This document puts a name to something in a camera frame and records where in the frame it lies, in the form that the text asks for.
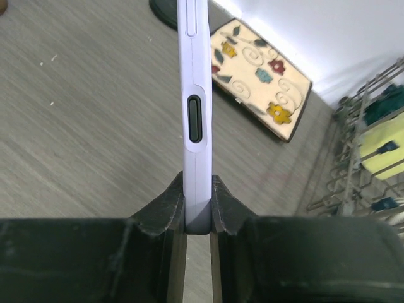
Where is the black phone stand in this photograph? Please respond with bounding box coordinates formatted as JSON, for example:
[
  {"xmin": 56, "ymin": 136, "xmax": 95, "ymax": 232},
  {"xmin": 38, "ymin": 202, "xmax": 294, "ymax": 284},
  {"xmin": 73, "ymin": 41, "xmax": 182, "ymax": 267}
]
[{"xmin": 149, "ymin": 0, "xmax": 177, "ymax": 30}]

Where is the metal dish rack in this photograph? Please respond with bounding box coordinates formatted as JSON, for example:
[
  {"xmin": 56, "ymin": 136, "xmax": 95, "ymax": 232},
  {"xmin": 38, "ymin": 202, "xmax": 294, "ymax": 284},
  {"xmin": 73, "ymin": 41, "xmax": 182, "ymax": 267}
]
[{"xmin": 306, "ymin": 57, "xmax": 403, "ymax": 234}]

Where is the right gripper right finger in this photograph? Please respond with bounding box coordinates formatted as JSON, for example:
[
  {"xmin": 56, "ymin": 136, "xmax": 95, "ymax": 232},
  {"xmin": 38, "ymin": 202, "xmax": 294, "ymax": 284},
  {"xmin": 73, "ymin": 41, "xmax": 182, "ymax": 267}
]
[{"xmin": 210, "ymin": 176, "xmax": 403, "ymax": 302}]

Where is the dark green mug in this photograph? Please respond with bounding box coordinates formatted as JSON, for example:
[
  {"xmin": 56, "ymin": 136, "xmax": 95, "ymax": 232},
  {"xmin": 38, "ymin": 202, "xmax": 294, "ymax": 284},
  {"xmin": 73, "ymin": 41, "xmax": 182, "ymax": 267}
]
[{"xmin": 364, "ymin": 84, "xmax": 404, "ymax": 126}]

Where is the floral square plate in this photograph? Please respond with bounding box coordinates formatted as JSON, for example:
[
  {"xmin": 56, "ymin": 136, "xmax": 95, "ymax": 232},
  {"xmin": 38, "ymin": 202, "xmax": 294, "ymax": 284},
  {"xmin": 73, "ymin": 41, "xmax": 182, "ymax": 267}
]
[{"xmin": 210, "ymin": 18, "xmax": 312, "ymax": 142}]

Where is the lavender case phone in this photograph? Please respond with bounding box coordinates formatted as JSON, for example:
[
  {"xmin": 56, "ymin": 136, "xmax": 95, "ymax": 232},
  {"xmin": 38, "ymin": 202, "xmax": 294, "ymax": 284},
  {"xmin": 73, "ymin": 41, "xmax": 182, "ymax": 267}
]
[{"xmin": 177, "ymin": 0, "xmax": 213, "ymax": 235}]

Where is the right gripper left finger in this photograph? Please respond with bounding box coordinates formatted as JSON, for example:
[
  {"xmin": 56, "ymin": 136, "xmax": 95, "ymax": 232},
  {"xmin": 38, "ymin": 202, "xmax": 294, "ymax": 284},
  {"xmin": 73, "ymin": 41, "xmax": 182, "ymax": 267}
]
[{"xmin": 1, "ymin": 174, "xmax": 187, "ymax": 302}]

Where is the yellow faceted cup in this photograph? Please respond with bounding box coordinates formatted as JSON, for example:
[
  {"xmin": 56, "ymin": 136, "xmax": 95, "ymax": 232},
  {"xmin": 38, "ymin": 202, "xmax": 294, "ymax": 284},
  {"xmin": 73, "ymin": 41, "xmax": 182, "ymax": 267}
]
[{"xmin": 359, "ymin": 113, "xmax": 404, "ymax": 180}]

